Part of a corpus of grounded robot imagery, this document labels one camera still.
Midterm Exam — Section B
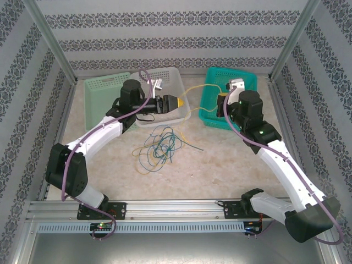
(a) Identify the light green plastic basket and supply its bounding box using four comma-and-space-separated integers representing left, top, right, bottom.
84, 71, 138, 133

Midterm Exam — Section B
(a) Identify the grey slotted cable duct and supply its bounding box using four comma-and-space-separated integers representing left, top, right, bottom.
37, 222, 262, 234

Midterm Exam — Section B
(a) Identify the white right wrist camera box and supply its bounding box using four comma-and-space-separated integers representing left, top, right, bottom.
225, 78, 245, 95

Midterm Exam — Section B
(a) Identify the thin yellow cable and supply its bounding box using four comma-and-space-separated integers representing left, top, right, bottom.
132, 143, 178, 175
179, 84, 224, 145

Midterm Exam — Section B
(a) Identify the small green circuit board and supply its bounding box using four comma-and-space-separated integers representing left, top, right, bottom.
90, 222, 113, 231
244, 222, 263, 234

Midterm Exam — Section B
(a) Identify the thin blue cable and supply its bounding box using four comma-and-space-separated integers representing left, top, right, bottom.
145, 131, 177, 174
145, 125, 174, 149

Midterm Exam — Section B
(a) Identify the aluminium mounting rail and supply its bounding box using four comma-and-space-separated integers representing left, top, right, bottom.
26, 200, 322, 221

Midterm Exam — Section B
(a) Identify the aluminium frame side rail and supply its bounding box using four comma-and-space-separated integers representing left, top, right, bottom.
265, 75, 309, 197
37, 81, 79, 200

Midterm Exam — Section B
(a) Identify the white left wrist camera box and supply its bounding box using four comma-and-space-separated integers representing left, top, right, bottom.
148, 78, 163, 91

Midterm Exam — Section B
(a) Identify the white plastic basket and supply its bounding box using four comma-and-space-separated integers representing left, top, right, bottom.
129, 67, 193, 129

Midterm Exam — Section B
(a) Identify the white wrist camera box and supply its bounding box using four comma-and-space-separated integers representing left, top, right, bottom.
225, 78, 245, 95
148, 78, 163, 91

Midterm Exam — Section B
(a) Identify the aluminium frame back rail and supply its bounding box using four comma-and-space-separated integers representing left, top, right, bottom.
75, 71, 272, 81

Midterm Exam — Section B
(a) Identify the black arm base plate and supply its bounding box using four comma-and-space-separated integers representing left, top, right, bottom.
223, 200, 274, 219
76, 202, 128, 221

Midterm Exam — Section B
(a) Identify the grey metal panel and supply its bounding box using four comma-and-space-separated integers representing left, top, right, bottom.
15, 219, 340, 264

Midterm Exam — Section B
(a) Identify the aluminium frame post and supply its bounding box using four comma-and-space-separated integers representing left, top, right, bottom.
268, 0, 321, 82
23, 0, 78, 83

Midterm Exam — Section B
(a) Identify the teal plastic basket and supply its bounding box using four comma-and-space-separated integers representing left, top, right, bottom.
198, 67, 259, 130

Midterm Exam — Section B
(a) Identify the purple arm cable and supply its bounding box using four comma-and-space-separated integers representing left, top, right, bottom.
62, 68, 155, 240
224, 86, 344, 245

